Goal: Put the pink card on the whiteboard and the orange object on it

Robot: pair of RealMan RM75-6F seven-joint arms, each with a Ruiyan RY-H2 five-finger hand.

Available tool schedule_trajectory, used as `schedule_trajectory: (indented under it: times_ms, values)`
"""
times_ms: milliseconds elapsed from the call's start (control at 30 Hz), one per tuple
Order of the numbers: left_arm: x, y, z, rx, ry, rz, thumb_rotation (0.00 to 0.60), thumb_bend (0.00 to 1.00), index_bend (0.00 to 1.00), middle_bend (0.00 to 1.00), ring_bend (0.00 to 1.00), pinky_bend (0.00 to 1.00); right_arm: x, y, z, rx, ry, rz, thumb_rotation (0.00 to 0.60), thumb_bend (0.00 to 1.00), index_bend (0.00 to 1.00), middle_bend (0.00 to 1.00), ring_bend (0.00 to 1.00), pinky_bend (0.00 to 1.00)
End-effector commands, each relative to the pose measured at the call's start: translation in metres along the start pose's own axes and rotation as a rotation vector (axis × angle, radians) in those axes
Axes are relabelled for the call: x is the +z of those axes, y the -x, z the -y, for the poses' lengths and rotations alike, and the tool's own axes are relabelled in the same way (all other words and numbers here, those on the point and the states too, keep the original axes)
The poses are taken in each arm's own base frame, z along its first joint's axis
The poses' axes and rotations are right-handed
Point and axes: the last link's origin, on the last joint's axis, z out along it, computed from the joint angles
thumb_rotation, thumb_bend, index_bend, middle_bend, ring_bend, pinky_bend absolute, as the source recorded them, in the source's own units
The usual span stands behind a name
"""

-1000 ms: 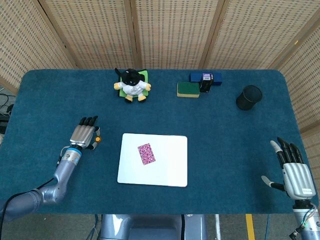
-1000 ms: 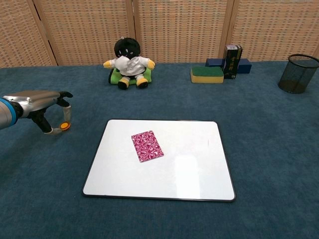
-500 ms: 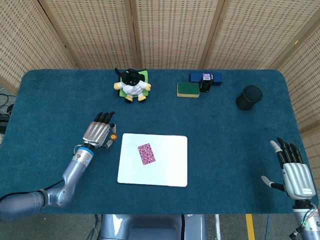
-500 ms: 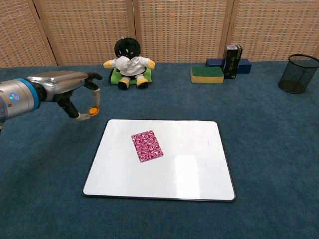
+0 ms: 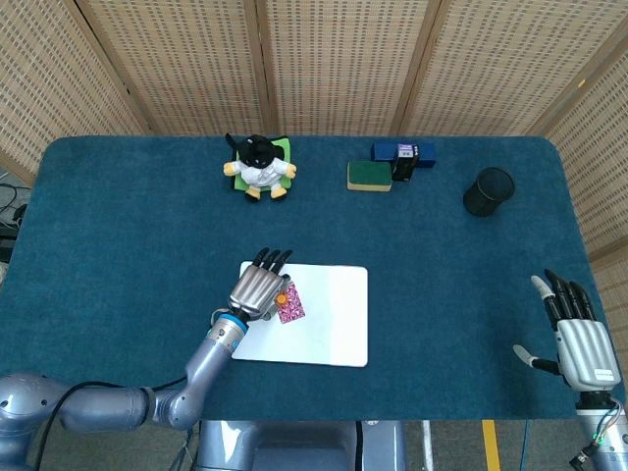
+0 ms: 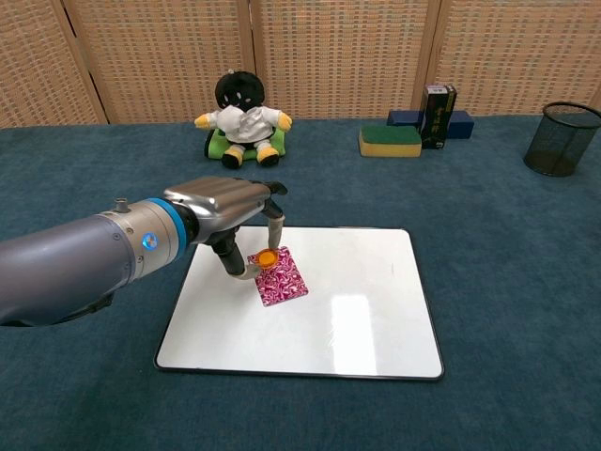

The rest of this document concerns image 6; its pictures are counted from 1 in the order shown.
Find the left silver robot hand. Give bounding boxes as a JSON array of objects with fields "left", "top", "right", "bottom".
[{"left": 162, "top": 176, "right": 289, "bottom": 285}]

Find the small orange cap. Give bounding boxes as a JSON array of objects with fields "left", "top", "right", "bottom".
[{"left": 255, "top": 248, "right": 279, "bottom": 271}]

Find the pink patterned square packet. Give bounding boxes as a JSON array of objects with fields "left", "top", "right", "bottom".
[{"left": 245, "top": 245, "right": 310, "bottom": 310}]

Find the white board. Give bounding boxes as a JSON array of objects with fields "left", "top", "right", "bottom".
[{"left": 153, "top": 225, "right": 445, "bottom": 382}]

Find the green plush seat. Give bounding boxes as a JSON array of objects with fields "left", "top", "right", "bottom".
[{"left": 204, "top": 126, "right": 288, "bottom": 163}]

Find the black plush doll white shirt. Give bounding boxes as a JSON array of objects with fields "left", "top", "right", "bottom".
[{"left": 193, "top": 70, "right": 293, "bottom": 170}]

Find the woven folding screen panel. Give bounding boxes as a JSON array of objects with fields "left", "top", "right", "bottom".
[
  {"left": 61, "top": 0, "right": 258, "bottom": 126},
  {"left": 0, "top": 0, "right": 110, "bottom": 130},
  {"left": 411, "top": 0, "right": 601, "bottom": 117},
  {"left": 248, "top": 0, "right": 442, "bottom": 121}
]

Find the yellow green sponge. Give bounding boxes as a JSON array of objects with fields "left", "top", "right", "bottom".
[{"left": 358, "top": 124, "right": 424, "bottom": 160}]

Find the black box gold print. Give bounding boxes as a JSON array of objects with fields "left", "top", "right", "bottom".
[{"left": 420, "top": 84, "right": 458, "bottom": 151}]

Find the blue rectangular block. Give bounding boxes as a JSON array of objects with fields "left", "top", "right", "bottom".
[{"left": 387, "top": 109, "right": 476, "bottom": 140}]

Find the black mesh pen holder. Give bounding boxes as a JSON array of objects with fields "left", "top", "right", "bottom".
[{"left": 523, "top": 101, "right": 601, "bottom": 179}]

